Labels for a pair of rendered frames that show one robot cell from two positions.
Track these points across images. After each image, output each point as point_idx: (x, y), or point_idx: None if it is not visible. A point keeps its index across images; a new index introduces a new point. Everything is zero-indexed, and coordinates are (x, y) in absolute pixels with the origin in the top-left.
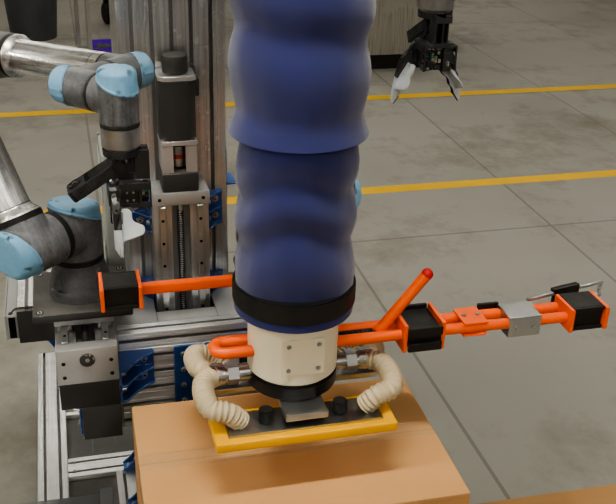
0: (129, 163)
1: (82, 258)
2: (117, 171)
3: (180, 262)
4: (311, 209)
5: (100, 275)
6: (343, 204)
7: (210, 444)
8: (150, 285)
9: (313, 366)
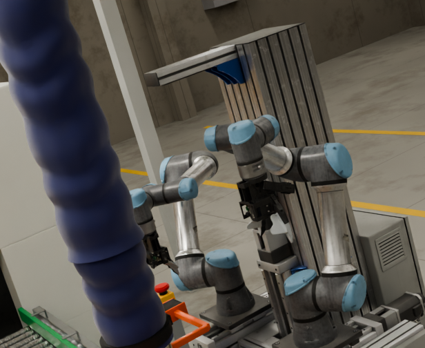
0: (147, 242)
1: (217, 288)
2: (144, 245)
3: (284, 308)
4: (85, 291)
5: (170, 299)
6: (104, 293)
7: None
8: (176, 313)
9: None
